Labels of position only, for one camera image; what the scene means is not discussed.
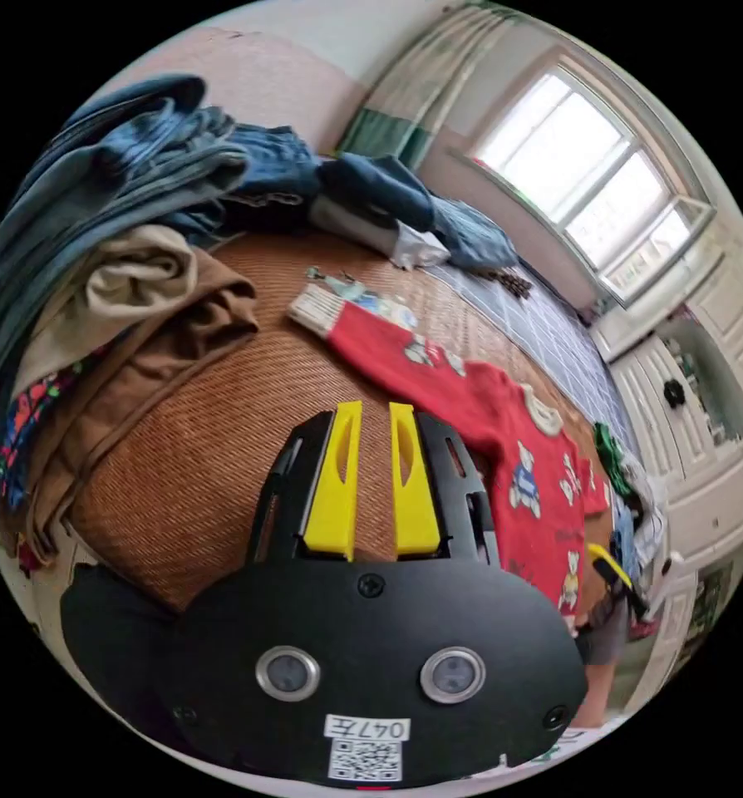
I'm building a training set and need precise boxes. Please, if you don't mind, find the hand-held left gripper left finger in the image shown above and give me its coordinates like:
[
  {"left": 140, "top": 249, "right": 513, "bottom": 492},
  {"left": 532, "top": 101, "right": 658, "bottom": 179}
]
[{"left": 301, "top": 401, "right": 364, "bottom": 563}]

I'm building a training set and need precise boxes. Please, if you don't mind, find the window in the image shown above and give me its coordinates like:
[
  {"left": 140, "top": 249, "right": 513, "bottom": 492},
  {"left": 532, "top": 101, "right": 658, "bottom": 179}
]
[{"left": 468, "top": 54, "right": 719, "bottom": 308}]

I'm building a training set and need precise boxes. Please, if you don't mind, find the red sweater with bear print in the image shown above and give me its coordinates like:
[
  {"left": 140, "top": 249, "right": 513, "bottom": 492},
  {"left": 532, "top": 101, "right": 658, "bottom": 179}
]
[{"left": 286, "top": 283, "right": 613, "bottom": 632}]

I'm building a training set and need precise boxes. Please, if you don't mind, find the white cupboard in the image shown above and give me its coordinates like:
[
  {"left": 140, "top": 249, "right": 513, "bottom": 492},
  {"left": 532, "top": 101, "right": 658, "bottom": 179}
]
[{"left": 594, "top": 246, "right": 743, "bottom": 677}]

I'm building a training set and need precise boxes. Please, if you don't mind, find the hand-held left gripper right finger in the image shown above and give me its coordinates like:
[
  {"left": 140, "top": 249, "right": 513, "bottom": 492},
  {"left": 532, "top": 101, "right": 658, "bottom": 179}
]
[{"left": 388, "top": 401, "right": 442, "bottom": 558}]

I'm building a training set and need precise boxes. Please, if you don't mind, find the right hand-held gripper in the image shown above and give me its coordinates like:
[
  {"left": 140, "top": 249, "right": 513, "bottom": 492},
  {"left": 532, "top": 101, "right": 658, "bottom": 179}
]
[{"left": 586, "top": 542, "right": 652, "bottom": 623}]

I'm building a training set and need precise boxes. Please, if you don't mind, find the string of dark beads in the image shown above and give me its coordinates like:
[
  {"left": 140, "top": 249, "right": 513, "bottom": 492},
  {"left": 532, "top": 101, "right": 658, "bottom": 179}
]
[{"left": 488, "top": 268, "right": 534, "bottom": 302}]

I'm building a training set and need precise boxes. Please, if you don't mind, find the pile of clothes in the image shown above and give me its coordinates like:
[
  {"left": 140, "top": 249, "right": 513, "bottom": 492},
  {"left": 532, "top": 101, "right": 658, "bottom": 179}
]
[
  {"left": 592, "top": 421, "right": 673, "bottom": 603},
  {"left": 308, "top": 152, "right": 521, "bottom": 270},
  {"left": 0, "top": 73, "right": 322, "bottom": 572}
]

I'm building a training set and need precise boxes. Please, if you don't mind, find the curtain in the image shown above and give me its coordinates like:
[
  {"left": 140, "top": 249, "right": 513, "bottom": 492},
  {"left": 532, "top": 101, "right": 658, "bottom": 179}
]
[{"left": 338, "top": 0, "right": 525, "bottom": 170}]

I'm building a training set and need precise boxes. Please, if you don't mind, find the person's body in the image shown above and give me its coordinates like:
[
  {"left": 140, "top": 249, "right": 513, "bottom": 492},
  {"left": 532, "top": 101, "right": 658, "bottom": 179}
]
[{"left": 572, "top": 589, "right": 639, "bottom": 732}]

